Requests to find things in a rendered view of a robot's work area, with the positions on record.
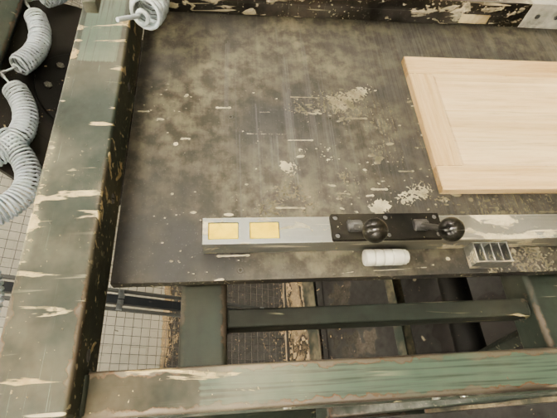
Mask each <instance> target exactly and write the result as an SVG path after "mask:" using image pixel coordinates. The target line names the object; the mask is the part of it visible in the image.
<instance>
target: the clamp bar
mask: <svg viewBox="0 0 557 418"><path fill-rule="evenodd" d="M168 11H169V12H205V13H223V14H241V15H260V16H277V17H313V18H331V19H349V20H367V21H386V22H421V23H439V24H457V23H458V20H459V19H460V17H461V16H462V14H476V15H491V16H490V17H489V19H488V21H487V23H486V25H487V26H496V27H524V28H543V29H557V0H170V5H169V10H168Z"/></svg>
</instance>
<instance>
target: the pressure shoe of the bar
mask: <svg viewBox="0 0 557 418"><path fill-rule="evenodd" d="M490 16H491V15H476V14H462V16H461V17H460V19H459V20H458V23H471V24H486V23H487V21H488V19H489V17H490Z"/></svg>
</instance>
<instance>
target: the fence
mask: <svg viewBox="0 0 557 418"><path fill-rule="evenodd" d="M438 217H439V220H440V222H441V221H442V220H443V219H445V218H447V217H451V216H438ZM452 217H456V218H458V219H459V220H461V221H462V222H463V224H464V226H465V233H464V235H463V237H462V238H461V239H460V240H458V241H454V242H451V241H446V240H444V239H442V240H422V241H382V242H380V243H371V242H369V241H336V242H334V241H332V233H331V227H330V221H329V216H315V217H243V218H203V219H202V249H203V253H204V254H219V253H257V252H295V251H334V250H370V249H372V250H373V249H406V250H410V249H448V248H465V247H466V246H467V245H469V244H470V243H472V242H503V241H507V244H508V247H526V246H557V214H528V215H456V216H452ZM266 222H278V229H279V238H266V239H250V238H249V224H250V223H266ZM209 223H238V239H219V240H208V226H209Z"/></svg>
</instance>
